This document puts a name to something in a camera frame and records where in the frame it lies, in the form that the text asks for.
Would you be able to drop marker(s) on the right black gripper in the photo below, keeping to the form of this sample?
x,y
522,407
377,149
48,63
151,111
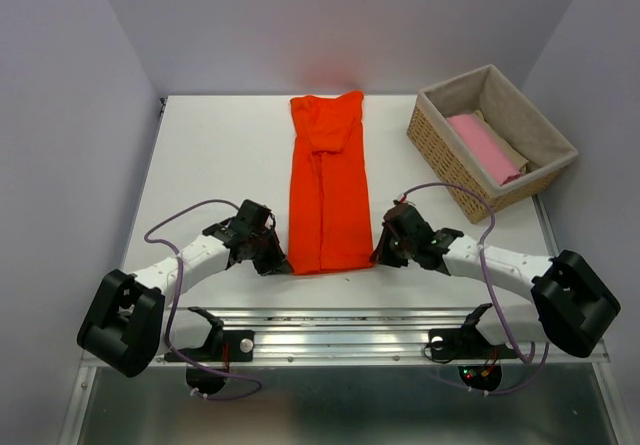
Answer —
x,y
381,254

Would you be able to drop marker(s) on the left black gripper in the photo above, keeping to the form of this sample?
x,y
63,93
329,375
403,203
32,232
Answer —
x,y
277,261

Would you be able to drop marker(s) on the orange t shirt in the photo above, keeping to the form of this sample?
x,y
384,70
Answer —
x,y
329,210

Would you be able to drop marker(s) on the wicker basket with liner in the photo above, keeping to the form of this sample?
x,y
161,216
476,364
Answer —
x,y
511,115

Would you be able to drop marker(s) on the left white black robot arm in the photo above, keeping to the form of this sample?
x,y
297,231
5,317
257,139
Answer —
x,y
134,317

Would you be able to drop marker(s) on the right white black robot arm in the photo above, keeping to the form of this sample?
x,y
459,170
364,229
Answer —
x,y
566,303

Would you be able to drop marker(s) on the pink rolled t shirt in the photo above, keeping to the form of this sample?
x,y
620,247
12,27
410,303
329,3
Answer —
x,y
484,147

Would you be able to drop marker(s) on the beige rolled t shirt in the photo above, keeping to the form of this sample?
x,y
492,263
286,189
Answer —
x,y
518,160

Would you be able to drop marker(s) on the aluminium mounting rail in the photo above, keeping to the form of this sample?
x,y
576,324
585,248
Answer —
x,y
320,338

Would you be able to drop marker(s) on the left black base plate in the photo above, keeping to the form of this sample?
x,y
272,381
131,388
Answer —
x,y
235,347

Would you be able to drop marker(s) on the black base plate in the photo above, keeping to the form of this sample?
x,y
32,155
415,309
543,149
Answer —
x,y
235,347
450,344

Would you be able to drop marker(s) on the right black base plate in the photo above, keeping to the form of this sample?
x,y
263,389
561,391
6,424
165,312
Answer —
x,y
450,344

